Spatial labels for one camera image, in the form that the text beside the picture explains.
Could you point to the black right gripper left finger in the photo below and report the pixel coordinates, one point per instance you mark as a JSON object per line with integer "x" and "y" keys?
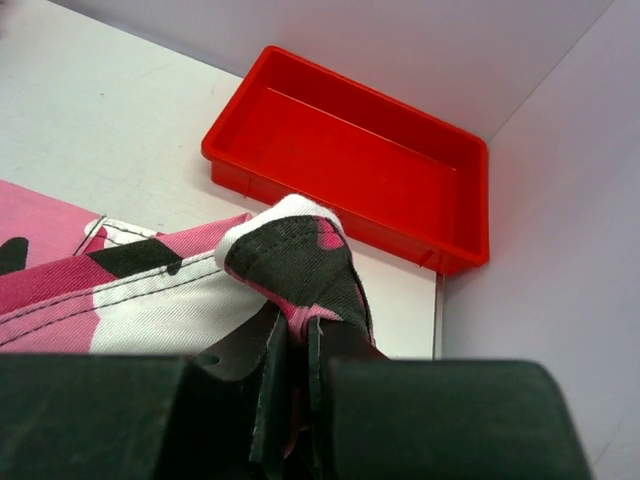
{"x": 219, "y": 414}

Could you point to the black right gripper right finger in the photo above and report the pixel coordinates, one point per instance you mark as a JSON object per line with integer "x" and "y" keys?
{"x": 377, "y": 418}

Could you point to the pink camo trousers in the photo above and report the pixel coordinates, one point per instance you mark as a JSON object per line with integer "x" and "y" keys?
{"x": 77, "y": 283}

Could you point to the red plastic tray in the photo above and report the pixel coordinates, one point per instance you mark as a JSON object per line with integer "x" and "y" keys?
{"x": 399, "y": 179}

